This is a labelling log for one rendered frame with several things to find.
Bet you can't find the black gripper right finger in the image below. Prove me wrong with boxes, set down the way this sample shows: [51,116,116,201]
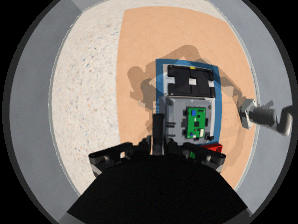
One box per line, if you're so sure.
[163,135,226,173]

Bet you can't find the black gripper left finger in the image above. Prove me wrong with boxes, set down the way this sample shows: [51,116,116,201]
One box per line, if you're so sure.
[88,135,152,177]

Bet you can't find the red bin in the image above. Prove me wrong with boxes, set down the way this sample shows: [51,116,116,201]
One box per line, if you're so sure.
[201,143,223,153]

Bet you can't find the green circuit board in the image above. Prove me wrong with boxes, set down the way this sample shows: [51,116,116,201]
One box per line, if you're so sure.
[187,108,205,138]

